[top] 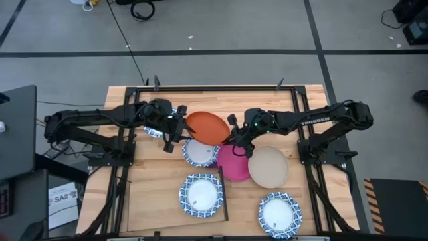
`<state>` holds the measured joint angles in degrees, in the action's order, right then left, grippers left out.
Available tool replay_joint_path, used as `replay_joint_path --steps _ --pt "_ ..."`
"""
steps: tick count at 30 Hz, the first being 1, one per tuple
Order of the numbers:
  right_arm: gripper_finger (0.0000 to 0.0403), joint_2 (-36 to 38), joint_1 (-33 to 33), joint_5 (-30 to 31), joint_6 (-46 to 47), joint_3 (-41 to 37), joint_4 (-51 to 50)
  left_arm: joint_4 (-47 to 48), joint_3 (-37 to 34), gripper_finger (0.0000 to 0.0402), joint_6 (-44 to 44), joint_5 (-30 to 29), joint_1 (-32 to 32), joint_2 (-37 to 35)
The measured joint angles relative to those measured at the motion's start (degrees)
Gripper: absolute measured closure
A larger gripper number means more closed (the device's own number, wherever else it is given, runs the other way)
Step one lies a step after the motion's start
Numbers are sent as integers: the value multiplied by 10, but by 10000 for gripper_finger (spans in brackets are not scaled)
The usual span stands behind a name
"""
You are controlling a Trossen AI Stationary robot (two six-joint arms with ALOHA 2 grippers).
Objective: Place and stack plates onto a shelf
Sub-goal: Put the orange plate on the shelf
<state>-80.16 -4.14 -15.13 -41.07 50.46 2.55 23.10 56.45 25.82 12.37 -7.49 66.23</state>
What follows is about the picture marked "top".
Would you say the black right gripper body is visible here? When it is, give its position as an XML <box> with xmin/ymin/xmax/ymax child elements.
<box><xmin>227</xmin><ymin>106</ymin><xmax>278</xmax><ymax>159</ymax></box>

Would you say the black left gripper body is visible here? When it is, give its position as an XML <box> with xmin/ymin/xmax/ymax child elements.
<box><xmin>146</xmin><ymin>98</ymin><xmax>189</xmax><ymax>154</ymax></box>

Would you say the orange plastic plate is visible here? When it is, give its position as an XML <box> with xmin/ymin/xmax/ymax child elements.
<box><xmin>185</xmin><ymin>111</ymin><xmax>231</xmax><ymax>147</ymax></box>

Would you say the blue patterned paper plate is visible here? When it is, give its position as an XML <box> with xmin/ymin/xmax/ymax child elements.
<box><xmin>257</xmin><ymin>191</ymin><xmax>303</xmax><ymax>240</ymax></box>
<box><xmin>143</xmin><ymin>106</ymin><xmax>178</xmax><ymax>139</ymax></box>
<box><xmin>181</xmin><ymin>138</ymin><xmax>221</xmax><ymax>168</ymax></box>
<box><xmin>179</xmin><ymin>173</ymin><xmax>225</xmax><ymax>219</ymax></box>

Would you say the pink plastic plate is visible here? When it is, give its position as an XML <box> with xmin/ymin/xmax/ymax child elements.
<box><xmin>216</xmin><ymin>143</ymin><xmax>252</xmax><ymax>183</ymax></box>

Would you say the beige plastic plate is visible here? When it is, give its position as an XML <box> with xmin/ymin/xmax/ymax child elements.
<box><xmin>247</xmin><ymin>145</ymin><xmax>290</xmax><ymax>190</ymax></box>

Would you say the black power strip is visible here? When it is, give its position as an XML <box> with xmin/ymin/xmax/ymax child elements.
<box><xmin>42</xmin><ymin>140</ymin><xmax>72</xmax><ymax>160</ymax></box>

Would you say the white printed paper sheet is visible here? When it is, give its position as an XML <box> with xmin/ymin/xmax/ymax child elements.
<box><xmin>48</xmin><ymin>182</ymin><xmax>80</xmax><ymax>230</ymax></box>

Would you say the dark grey desk top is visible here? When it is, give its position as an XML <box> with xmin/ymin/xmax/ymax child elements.
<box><xmin>0</xmin><ymin>85</ymin><xmax>37</xmax><ymax>181</ymax></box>

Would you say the black cabinet with keypad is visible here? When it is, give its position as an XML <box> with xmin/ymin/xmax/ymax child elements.
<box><xmin>0</xmin><ymin>169</ymin><xmax>50</xmax><ymax>241</ymax></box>

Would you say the black yellow striped mat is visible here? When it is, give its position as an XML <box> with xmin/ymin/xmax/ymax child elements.
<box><xmin>363</xmin><ymin>178</ymin><xmax>428</xmax><ymax>235</ymax></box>

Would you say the black rounded floor object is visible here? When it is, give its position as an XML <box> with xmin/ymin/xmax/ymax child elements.
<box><xmin>412</xmin><ymin>89</ymin><xmax>428</xmax><ymax>104</ymax></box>

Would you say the black computer mouse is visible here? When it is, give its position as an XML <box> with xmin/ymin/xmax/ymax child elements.
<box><xmin>19</xmin><ymin>220</ymin><xmax>46</xmax><ymax>241</ymax></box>

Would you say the black box with screen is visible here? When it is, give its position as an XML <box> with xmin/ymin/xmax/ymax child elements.
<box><xmin>402</xmin><ymin>20</ymin><xmax>428</xmax><ymax>46</ymax></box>

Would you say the black equipment case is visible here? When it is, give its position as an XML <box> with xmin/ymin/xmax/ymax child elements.
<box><xmin>391</xmin><ymin>0</ymin><xmax>428</xmax><ymax>24</ymax></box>

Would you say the black looped gripper cable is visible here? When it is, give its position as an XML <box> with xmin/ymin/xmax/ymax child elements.
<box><xmin>232</xmin><ymin>143</ymin><xmax>247</xmax><ymax>157</ymax></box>

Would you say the black aluminium table frame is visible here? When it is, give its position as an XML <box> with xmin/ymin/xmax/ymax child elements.
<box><xmin>80</xmin><ymin>85</ymin><xmax>360</xmax><ymax>241</ymax></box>

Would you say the thin black floor cable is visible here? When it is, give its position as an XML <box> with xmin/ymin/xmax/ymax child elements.
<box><xmin>106</xmin><ymin>0</ymin><xmax>150</xmax><ymax>86</ymax></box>

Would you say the coiled black cable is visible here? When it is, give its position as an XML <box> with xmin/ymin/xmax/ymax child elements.
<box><xmin>130</xmin><ymin>0</ymin><xmax>156</xmax><ymax>23</ymax></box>

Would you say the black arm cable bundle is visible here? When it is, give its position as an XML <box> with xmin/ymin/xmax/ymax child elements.
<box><xmin>82</xmin><ymin>173</ymin><xmax>118</xmax><ymax>237</ymax></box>
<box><xmin>306</xmin><ymin>165</ymin><xmax>357</xmax><ymax>234</ymax></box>

